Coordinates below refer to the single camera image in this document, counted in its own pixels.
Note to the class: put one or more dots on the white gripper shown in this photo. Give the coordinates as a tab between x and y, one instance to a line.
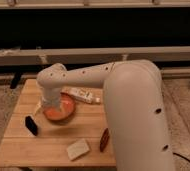
50	97

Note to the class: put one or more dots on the black eraser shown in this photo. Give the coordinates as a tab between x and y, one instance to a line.
31	125

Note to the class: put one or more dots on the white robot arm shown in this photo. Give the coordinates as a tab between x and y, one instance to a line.
133	103

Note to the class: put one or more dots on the orange bowl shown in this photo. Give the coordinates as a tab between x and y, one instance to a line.
65	109

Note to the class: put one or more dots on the white tube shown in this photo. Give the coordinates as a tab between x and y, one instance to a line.
83	95

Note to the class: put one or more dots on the wooden table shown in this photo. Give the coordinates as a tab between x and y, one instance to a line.
20	148

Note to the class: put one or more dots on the beige sponge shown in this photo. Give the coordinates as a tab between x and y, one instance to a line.
77	149

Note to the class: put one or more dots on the brown red oblong object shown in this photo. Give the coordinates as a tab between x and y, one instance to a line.
104	140

